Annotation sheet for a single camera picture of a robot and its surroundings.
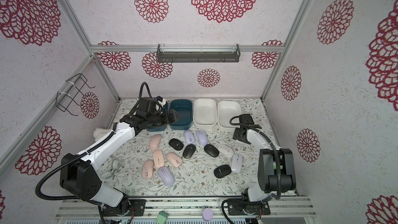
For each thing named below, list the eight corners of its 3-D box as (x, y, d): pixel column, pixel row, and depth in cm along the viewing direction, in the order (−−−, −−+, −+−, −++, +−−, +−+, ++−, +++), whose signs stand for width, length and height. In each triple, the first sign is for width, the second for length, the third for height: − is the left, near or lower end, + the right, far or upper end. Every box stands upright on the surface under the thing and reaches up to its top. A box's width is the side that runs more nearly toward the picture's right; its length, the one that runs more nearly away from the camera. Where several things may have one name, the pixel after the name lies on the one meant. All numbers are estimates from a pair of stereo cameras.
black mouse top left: (168, 145, 97) (167, 143, 95) (173, 138, 100) (172, 136, 98) (180, 152, 94) (180, 150, 92) (185, 145, 97) (184, 143, 95)
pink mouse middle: (155, 169, 88) (154, 168, 86) (152, 152, 94) (152, 151, 92) (165, 166, 89) (165, 165, 87) (162, 149, 95) (161, 148, 93)
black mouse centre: (180, 155, 93) (180, 154, 91) (188, 143, 98) (188, 142, 96) (189, 160, 91) (189, 159, 89) (197, 147, 96) (197, 146, 95)
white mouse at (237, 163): (230, 171, 87) (231, 170, 85) (231, 153, 94) (232, 152, 92) (241, 174, 86) (242, 172, 85) (242, 155, 93) (243, 154, 91)
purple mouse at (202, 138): (200, 147, 96) (200, 145, 94) (196, 132, 103) (196, 130, 101) (209, 145, 97) (210, 143, 95) (204, 130, 104) (205, 128, 102)
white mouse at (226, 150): (217, 150, 95) (217, 148, 93) (221, 144, 98) (221, 142, 95) (231, 159, 92) (232, 157, 89) (234, 152, 94) (235, 150, 92)
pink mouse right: (165, 157, 92) (164, 155, 90) (171, 151, 94) (171, 149, 92) (177, 169, 88) (176, 167, 85) (183, 162, 90) (183, 160, 88)
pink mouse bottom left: (141, 178, 85) (140, 177, 82) (145, 161, 91) (144, 159, 88) (151, 178, 85) (150, 177, 82) (154, 161, 91) (153, 159, 88)
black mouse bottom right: (216, 179, 84) (216, 178, 82) (212, 169, 88) (212, 168, 85) (231, 174, 86) (232, 172, 84) (227, 164, 89) (228, 162, 87)
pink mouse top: (148, 151, 95) (148, 150, 93) (152, 136, 102) (151, 134, 100) (159, 151, 95) (158, 150, 93) (161, 136, 102) (161, 134, 100)
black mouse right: (202, 150, 95) (202, 148, 94) (207, 143, 98) (207, 142, 96) (216, 159, 92) (216, 157, 90) (220, 152, 94) (221, 151, 93)
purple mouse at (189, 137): (187, 145, 97) (187, 143, 95) (182, 134, 102) (182, 131, 100) (195, 142, 98) (195, 139, 96) (190, 131, 104) (190, 128, 101)
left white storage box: (192, 130, 105) (192, 125, 100) (193, 102, 121) (193, 96, 116) (217, 130, 105) (218, 125, 100) (215, 102, 121) (215, 96, 116)
